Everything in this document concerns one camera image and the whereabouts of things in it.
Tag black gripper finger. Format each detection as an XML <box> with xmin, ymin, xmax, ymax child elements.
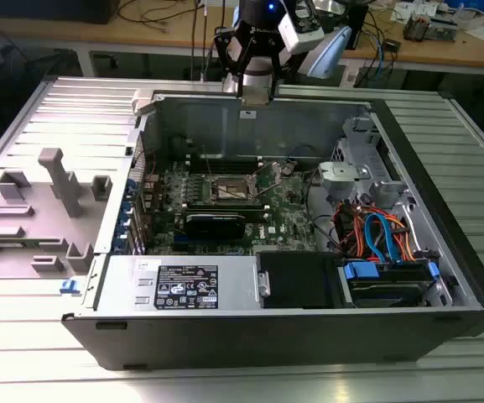
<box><xmin>266</xmin><ymin>38</ymin><xmax>293</xmax><ymax>102</ymax></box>
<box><xmin>214</xmin><ymin>25</ymin><xmax>251</xmax><ymax>100</ymax></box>

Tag metal socket cover frame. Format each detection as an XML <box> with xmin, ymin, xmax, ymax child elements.
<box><xmin>249</xmin><ymin>160</ymin><xmax>288</xmax><ymax>198</ymax></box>

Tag locking lever wire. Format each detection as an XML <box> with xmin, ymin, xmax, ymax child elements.
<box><xmin>256</xmin><ymin>175</ymin><xmax>285</xmax><ymax>198</ymax></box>
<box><xmin>202</xmin><ymin>144</ymin><xmax>215</xmax><ymax>184</ymax></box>

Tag RAM slot white clips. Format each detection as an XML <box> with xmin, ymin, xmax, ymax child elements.
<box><xmin>186</xmin><ymin>154</ymin><xmax>264</xmax><ymax>161</ymax></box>

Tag RAM slot black clips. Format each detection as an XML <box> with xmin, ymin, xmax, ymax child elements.
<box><xmin>186</xmin><ymin>167</ymin><xmax>264</xmax><ymax>175</ymax></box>
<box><xmin>186</xmin><ymin>159</ymin><xmax>264</xmax><ymax>165</ymax></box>

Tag CPU socket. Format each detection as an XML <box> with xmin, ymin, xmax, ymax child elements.
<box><xmin>211</xmin><ymin>174</ymin><xmax>256</xmax><ymax>205</ymax></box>

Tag grey corner block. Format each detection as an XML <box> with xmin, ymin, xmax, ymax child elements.
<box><xmin>131</xmin><ymin>87</ymin><xmax>162</xmax><ymax>118</ymax></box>

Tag black rear fan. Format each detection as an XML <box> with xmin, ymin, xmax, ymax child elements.
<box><xmin>169</xmin><ymin>133</ymin><xmax>195</xmax><ymax>160</ymax></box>

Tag silver perforated drive cage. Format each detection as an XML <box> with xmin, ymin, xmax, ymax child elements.
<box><xmin>329</xmin><ymin>116</ymin><xmax>414</xmax><ymax>198</ymax></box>

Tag white cards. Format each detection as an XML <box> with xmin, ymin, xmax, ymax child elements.
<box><xmin>390</xmin><ymin>1</ymin><xmax>421</xmax><ymax>23</ymax></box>

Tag RAM stick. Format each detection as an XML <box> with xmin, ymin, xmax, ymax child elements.
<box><xmin>181</xmin><ymin>207</ymin><xmax>269</xmax><ymax>224</ymax></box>

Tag green motherboard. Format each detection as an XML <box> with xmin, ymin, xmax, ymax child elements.
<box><xmin>140</xmin><ymin>158</ymin><xmax>325</xmax><ymax>257</ymax></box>

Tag metal finned cooler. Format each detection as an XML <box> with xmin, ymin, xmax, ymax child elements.
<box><xmin>404</xmin><ymin>11</ymin><xmax>432</xmax><ymax>43</ymax></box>

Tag wooden desk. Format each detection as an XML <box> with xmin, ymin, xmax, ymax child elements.
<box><xmin>0</xmin><ymin>0</ymin><xmax>484</xmax><ymax>79</ymax></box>

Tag black graphics card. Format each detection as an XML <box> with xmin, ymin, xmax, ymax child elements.
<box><xmin>184</xmin><ymin>212</ymin><xmax>247</xmax><ymax>241</ymax></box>

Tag black computer box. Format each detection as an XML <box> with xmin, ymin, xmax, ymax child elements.
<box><xmin>0</xmin><ymin>0</ymin><xmax>121</xmax><ymax>25</ymax></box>

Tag small electronics board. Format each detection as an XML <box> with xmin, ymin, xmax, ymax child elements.
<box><xmin>429</xmin><ymin>16</ymin><xmax>463</xmax><ymax>42</ymax></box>

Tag hard disk blue carrier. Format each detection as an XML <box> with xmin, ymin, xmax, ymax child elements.
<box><xmin>336</xmin><ymin>258</ymin><xmax>443</xmax><ymax>308</ymax></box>

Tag grey parts rack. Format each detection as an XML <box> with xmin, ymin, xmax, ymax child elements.
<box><xmin>0</xmin><ymin>146</ymin><xmax>113</xmax><ymax>279</ymax></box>

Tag silver power supply unit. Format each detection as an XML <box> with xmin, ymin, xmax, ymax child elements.
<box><xmin>82</xmin><ymin>254</ymin><xmax>264</xmax><ymax>312</ymax></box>

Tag open black PC case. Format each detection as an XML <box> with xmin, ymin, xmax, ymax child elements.
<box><xmin>60</xmin><ymin>86</ymin><xmax>484</xmax><ymax>373</ymax></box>

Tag blue plastic clip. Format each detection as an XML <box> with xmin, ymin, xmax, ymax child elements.
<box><xmin>58</xmin><ymin>278</ymin><xmax>80</xmax><ymax>296</ymax></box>

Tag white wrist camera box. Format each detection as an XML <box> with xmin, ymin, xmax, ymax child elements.
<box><xmin>278</xmin><ymin>11</ymin><xmax>325</xmax><ymax>55</ymax></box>

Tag thin dark wire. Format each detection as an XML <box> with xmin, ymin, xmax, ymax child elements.
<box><xmin>285</xmin><ymin>144</ymin><xmax>325</xmax><ymax>174</ymax></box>

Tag silver disk bay bracket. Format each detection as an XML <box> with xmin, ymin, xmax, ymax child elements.
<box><xmin>317</xmin><ymin>160</ymin><xmax>372</xmax><ymax>198</ymax></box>

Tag thick black cable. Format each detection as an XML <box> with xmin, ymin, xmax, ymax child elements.
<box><xmin>304</xmin><ymin>170</ymin><xmax>341</xmax><ymax>253</ymax></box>

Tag coloured power wire bundle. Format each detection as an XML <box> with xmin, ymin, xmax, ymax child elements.
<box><xmin>333</xmin><ymin>200</ymin><xmax>368</xmax><ymax>255</ymax></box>

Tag blue data wire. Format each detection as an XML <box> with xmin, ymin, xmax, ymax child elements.
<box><xmin>363</xmin><ymin>212</ymin><xmax>400</xmax><ymax>264</ymax></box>

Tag orange data wire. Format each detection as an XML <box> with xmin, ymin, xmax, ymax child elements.
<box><xmin>352</xmin><ymin>204</ymin><xmax>418</xmax><ymax>264</ymax></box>

